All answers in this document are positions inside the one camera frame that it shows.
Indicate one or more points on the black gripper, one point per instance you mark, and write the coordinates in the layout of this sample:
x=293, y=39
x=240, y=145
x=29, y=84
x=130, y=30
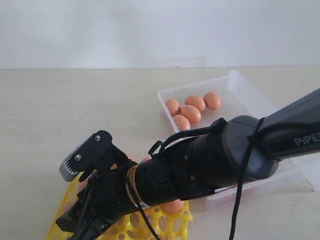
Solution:
x=105, y=199

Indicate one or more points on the brown egg cluster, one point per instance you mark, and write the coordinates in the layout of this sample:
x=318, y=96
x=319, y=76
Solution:
x=181, y=122

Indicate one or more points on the brown egg tray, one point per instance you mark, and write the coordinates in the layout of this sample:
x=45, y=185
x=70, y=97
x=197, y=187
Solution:
x=130, y=157
x=145, y=159

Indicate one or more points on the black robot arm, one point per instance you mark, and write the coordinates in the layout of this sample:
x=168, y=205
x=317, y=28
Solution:
x=188, y=165

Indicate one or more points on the yellow plastic egg tray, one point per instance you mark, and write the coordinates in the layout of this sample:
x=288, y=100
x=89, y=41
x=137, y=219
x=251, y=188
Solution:
x=168, y=226

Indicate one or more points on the clear plastic container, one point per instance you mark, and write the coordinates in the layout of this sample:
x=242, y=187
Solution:
x=250, y=100

